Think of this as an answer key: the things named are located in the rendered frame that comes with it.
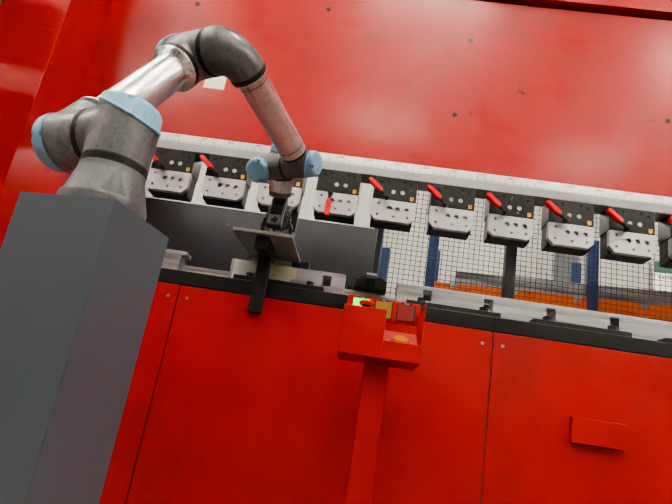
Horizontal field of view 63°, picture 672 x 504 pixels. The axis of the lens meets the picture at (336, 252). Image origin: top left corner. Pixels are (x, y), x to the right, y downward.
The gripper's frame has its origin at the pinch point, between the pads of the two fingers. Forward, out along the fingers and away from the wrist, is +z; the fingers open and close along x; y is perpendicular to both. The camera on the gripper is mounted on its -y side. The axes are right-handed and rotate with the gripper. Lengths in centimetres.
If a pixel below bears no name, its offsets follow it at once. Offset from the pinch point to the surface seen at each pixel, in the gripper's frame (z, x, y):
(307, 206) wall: 138, 56, 449
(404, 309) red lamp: -2, -43, -31
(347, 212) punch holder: -12.0, -21.6, 13.2
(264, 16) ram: -70, 23, 64
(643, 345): 6, -115, -16
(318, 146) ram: -29.8, -7.5, 29.1
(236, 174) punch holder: -18.5, 19.5, 19.2
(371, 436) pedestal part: 17, -38, -61
